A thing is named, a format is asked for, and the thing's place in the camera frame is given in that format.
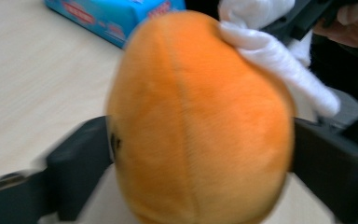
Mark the blue wet wipe pack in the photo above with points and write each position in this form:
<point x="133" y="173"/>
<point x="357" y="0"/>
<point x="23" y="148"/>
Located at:
<point x="115" y="15"/>

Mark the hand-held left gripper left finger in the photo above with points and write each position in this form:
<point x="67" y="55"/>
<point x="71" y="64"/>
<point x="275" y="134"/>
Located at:
<point x="80" y="165"/>

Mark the orange plush toy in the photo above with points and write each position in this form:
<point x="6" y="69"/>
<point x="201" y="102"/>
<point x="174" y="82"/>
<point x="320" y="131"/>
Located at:
<point x="199" y="118"/>

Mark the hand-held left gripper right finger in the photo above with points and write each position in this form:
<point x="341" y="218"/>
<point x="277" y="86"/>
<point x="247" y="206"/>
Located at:
<point x="335" y="174"/>

